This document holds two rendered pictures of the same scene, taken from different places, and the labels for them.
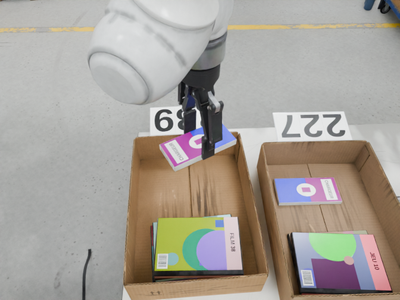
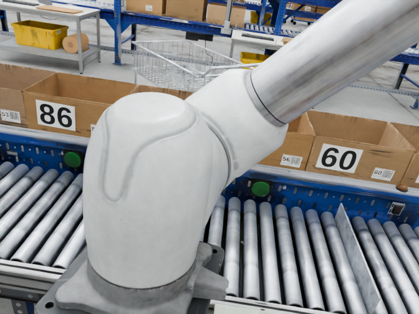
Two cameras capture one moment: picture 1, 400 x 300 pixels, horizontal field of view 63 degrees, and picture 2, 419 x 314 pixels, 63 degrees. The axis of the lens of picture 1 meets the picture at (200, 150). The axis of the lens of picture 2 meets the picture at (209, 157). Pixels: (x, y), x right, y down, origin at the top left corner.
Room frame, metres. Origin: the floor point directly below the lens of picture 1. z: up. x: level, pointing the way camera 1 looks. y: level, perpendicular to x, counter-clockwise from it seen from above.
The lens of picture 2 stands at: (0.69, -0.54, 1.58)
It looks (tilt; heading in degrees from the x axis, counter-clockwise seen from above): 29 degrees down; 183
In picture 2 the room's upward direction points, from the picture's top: 8 degrees clockwise
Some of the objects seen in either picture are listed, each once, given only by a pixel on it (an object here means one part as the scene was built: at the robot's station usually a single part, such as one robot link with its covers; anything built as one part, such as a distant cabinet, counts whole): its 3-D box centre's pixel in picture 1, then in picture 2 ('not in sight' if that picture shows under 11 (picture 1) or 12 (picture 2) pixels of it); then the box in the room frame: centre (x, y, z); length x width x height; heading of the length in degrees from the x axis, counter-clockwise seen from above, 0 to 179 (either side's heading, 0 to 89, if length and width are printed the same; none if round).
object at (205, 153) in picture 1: (208, 146); not in sight; (0.46, -0.02, 0.95); 0.03 x 0.01 x 0.07; 120
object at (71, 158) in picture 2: not in sight; (72, 160); (-0.47, -1.15, 0.81); 0.07 x 0.01 x 0.07; 91
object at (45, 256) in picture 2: not in sight; (73, 216); (-0.24, -1.04, 0.72); 0.52 x 0.05 x 0.05; 1
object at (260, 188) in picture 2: not in sight; (260, 189); (-0.49, -0.36, 0.81); 0.07 x 0.01 x 0.07; 91
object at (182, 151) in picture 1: (198, 144); not in sight; (0.49, 0.00, 0.92); 0.16 x 0.07 x 0.02; 120
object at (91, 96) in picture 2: not in sight; (85, 105); (-0.69, -1.18, 0.96); 0.39 x 0.29 x 0.17; 91
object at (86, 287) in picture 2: not in sight; (155, 265); (0.34, -0.61, 1.19); 0.22 x 0.18 x 0.06; 82
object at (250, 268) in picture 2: not in sight; (250, 244); (-0.25, -0.39, 0.72); 0.52 x 0.05 x 0.05; 1
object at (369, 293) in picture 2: not in sight; (353, 252); (-0.26, -0.03, 0.76); 0.46 x 0.01 x 0.09; 1
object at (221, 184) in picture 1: (191, 206); not in sight; (0.40, 0.02, 0.80); 0.38 x 0.28 x 0.10; 4
